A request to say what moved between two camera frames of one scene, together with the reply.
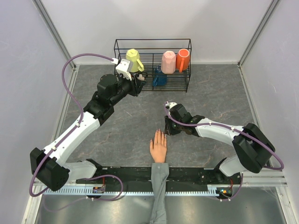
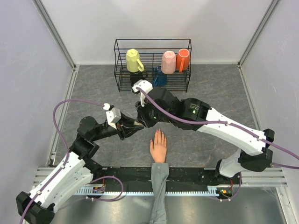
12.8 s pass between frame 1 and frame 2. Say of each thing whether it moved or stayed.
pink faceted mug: stayed
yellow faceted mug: stayed
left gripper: moved
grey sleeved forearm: stayed
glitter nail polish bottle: moved
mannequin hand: stayed
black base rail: stayed
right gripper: moved
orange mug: stayed
